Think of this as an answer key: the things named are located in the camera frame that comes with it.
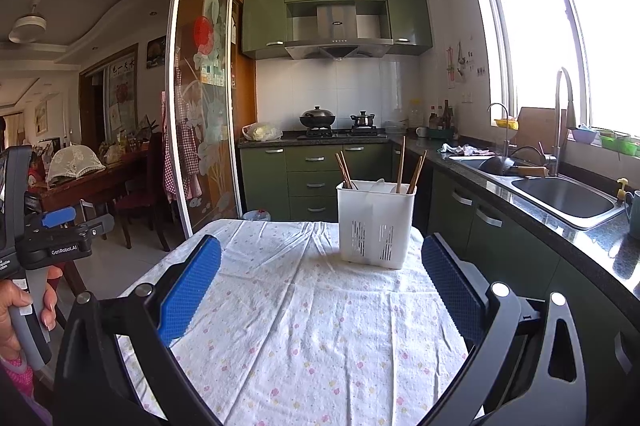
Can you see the crumpled dish cloth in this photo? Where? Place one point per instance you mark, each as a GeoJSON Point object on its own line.
{"type": "Point", "coordinates": [465, 149]}

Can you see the white plastic utensil holder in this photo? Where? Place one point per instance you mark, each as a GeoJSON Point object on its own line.
{"type": "Point", "coordinates": [375, 226]}

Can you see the steel double sink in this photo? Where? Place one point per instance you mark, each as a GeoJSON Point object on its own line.
{"type": "Point", "coordinates": [560, 201]}

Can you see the wooden chopstick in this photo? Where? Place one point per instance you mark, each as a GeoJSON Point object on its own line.
{"type": "Point", "coordinates": [419, 171]}
{"type": "Point", "coordinates": [413, 176]}
{"type": "Point", "coordinates": [400, 160]}
{"type": "Point", "coordinates": [341, 168]}
{"type": "Point", "coordinates": [347, 165]}

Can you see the person's left hand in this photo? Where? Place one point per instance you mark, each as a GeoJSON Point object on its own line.
{"type": "Point", "coordinates": [12, 311]}

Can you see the green plastic basket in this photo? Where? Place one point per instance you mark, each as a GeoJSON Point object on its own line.
{"type": "Point", "coordinates": [619, 144]}

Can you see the dark granite countertop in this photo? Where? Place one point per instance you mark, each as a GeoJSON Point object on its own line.
{"type": "Point", "coordinates": [590, 246]}

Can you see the green upper wall cabinet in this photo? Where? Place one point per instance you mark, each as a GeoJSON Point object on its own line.
{"type": "Point", "coordinates": [262, 20]}

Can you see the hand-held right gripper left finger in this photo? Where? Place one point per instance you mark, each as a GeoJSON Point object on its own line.
{"type": "Point", "coordinates": [192, 286]}

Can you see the white lace food cover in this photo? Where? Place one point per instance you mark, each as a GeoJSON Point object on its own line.
{"type": "Point", "coordinates": [75, 163]}

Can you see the white trash bin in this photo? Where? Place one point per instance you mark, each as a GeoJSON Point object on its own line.
{"type": "Point", "coordinates": [257, 215]}

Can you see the wooden dining table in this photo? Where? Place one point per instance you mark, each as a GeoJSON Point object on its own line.
{"type": "Point", "coordinates": [95, 186]}

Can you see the floral white tablecloth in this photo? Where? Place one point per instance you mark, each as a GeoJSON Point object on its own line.
{"type": "Point", "coordinates": [300, 331]}

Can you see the green drawer base cabinet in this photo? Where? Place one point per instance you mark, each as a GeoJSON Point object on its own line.
{"type": "Point", "coordinates": [310, 186]}

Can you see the group of condiment bottles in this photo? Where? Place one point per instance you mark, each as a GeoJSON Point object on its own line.
{"type": "Point", "coordinates": [442, 118]}

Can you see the yellow knob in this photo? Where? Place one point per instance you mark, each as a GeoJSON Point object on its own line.
{"type": "Point", "coordinates": [621, 186]}

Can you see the black lidded wok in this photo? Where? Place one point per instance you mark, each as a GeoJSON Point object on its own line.
{"type": "Point", "coordinates": [317, 118]}

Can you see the small plastic bowl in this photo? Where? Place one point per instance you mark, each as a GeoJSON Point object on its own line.
{"type": "Point", "coordinates": [583, 134]}

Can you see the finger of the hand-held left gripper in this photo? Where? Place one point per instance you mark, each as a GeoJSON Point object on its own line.
{"type": "Point", "coordinates": [90, 226]}

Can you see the dark wall poster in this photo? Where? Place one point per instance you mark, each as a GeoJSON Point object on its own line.
{"type": "Point", "coordinates": [156, 52]}

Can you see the black gas stove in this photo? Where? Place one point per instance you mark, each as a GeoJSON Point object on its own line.
{"type": "Point", "coordinates": [342, 133]}

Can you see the wooden cutting board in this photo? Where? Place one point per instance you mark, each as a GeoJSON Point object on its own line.
{"type": "Point", "coordinates": [537, 128]}

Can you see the ceiling fan lamp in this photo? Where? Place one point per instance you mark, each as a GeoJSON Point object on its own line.
{"type": "Point", "coordinates": [27, 25]}

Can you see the small steel pot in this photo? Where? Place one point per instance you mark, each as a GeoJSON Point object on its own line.
{"type": "Point", "coordinates": [362, 119]}

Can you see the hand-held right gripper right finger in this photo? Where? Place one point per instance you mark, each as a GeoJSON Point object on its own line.
{"type": "Point", "coordinates": [450, 281]}

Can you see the floral glass sliding door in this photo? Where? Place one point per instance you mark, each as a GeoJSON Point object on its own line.
{"type": "Point", "coordinates": [205, 105]}

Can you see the person's left forearm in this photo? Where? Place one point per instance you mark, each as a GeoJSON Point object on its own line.
{"type": "Point", "coordinates": [15, 381]}

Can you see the steel range hood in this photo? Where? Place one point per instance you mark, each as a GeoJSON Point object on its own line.
{"type": "Point", "coordinates": [337, 30]}

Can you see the hanging wall calendar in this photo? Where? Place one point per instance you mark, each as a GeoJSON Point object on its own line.
{"type": "Point", "coordinates": [121, 93]}

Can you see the tall steel kitchen faucet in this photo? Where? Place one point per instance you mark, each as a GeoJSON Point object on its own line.
{"type": "Point", "coordinates": [562, 115]}

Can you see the kitchen window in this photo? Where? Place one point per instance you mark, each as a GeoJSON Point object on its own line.
{"type": "Point", "coordinates": [575, 20]}

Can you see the yellow plastic basket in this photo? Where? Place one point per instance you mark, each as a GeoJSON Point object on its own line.
{"type": "Point", "coordinates": [506, 124]}

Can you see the white plastic bag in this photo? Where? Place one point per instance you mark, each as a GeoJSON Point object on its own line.
{"type": "Point", "coordinates": [261, 131]}

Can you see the red checked apron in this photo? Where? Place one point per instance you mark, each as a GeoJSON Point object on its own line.
{"type": "Point", "coordinates": [182, 145]}

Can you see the green sink base cabinet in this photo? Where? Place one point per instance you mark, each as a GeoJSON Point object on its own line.
{"type": "Point", "coordinates": [510, 246]}

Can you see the teal mug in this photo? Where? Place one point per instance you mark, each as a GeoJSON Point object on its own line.
{"type": "Point", "coordinates": [632, 208]}

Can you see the dark wooden dining chair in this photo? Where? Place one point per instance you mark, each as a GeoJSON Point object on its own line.
{"type": "Point", "coordinates": [145, 201]}

